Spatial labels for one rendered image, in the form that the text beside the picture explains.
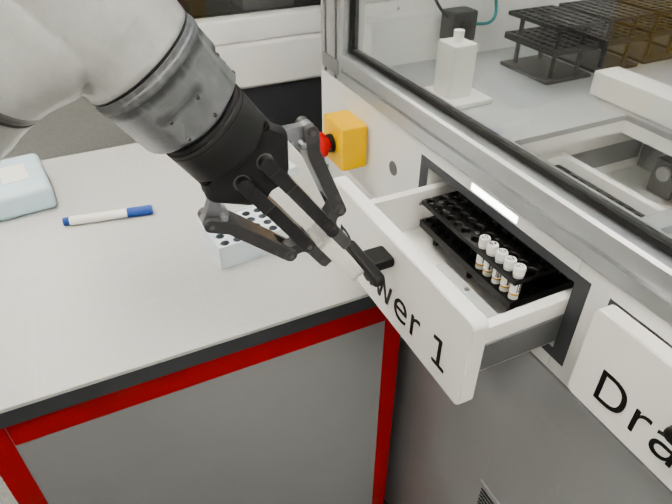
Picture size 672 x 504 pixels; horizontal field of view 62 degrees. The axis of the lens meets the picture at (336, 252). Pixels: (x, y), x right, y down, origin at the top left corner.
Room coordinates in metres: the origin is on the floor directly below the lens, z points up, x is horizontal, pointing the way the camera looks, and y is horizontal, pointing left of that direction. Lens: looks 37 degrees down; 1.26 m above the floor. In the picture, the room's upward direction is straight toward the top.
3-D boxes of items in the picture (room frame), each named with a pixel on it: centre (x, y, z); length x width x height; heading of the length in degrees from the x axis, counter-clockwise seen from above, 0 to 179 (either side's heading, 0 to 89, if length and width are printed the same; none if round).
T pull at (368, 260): (0.47, -0.04, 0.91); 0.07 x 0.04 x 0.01; 25
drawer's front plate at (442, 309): (0.48, -0.06, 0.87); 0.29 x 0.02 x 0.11; 25
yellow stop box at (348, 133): (0.82, -0.01, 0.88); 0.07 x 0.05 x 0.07; 25
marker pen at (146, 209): (0.76, 0.37, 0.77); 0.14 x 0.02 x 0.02; 106
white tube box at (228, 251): (0.70, 0.13, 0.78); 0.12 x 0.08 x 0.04; 121
